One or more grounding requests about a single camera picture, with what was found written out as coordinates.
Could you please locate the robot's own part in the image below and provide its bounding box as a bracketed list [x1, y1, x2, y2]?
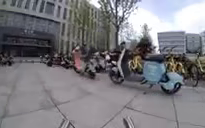
[59, 119, 72, 128]
[122, 116, 136, 128]

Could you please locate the bare tall tree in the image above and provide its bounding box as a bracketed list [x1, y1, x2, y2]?
[97, 0, 142, 51]

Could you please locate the large grey glass building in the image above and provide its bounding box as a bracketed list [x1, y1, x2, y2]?
[0, 0, 118, 58]

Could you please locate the dark leafy tree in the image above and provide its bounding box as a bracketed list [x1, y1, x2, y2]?
[135, 23, 157, 57]

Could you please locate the light blue scooter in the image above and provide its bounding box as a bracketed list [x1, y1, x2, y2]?
[108, 41, 185, 95]

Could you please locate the row of parked scooters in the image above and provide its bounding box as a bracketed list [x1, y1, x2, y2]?
[39, 44, 125, 80]
[0, 51, 16, 71]

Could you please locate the grey paved plaza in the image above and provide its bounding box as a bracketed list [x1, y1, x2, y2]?
[0, 60, 205, 128]

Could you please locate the row of yellow bicycles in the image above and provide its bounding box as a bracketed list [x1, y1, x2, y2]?
[127, 46, 205, 89]

